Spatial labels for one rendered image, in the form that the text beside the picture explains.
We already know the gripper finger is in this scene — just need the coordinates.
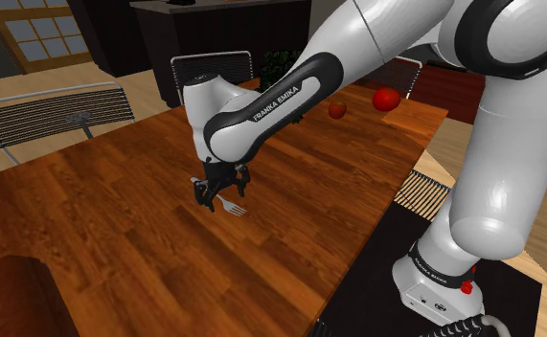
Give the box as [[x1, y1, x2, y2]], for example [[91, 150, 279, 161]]
[[234, 167, 252, 198], [193, 178, 219, 213]]

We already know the silver fork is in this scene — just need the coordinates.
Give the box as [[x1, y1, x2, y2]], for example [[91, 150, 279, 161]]
[[190, 176, 249, 218]]

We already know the wooden dining table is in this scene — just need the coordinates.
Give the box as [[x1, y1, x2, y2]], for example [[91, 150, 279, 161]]
[[0, 77, 450, 337]]

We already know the black mesh metal chair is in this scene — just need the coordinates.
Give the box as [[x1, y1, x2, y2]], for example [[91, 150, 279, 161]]
[[170, 50, 256, 108], [360, 56, 423, 101]]

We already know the small red tomato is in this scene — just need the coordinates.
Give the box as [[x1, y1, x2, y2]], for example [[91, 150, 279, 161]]
[[328, 101, 348, 121]]

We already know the dark green plant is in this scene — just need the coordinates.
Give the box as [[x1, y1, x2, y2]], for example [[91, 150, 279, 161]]
[[258, 48, 308, 125]]

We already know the dark kitchen counter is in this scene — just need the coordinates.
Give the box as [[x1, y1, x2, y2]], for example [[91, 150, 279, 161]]
[[129, 0, 312, 109]]

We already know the black robot stand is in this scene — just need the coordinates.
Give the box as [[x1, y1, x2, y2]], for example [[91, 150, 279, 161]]
[[308, 200, 543, 337]]

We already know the black slatted metal chair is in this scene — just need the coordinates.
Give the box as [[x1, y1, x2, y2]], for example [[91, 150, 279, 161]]
[[393, 168, 452, 222], [0, 81, 137, 167]]

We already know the brown rounded object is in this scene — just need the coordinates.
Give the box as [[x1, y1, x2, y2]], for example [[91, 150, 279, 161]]
[[0, 254, 80, 337]]

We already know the wooden framed window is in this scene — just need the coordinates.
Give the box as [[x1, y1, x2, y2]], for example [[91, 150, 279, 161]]
[[0, 0, 95, 76]]

